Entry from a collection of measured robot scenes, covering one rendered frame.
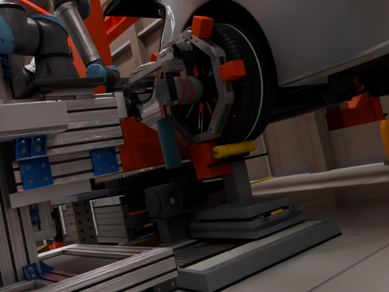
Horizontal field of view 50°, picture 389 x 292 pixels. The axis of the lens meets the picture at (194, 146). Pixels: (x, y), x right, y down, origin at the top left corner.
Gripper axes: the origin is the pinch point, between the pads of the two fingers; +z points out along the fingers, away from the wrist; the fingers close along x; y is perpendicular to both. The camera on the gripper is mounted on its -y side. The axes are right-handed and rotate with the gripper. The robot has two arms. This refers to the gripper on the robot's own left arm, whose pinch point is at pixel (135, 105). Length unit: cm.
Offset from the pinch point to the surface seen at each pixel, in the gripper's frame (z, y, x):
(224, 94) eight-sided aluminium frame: -16.3, 7.7, 45.9
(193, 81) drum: -1.7, -4.6, 31.5
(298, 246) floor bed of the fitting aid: -17, 80, 63
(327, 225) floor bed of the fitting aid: -2, 76, 79
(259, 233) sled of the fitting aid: -12, 72, 47
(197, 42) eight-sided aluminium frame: -7.8, -21.2, 38.1
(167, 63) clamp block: -26.6, -9.9, 24.9
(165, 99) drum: -8.8, 2.1, 17.4
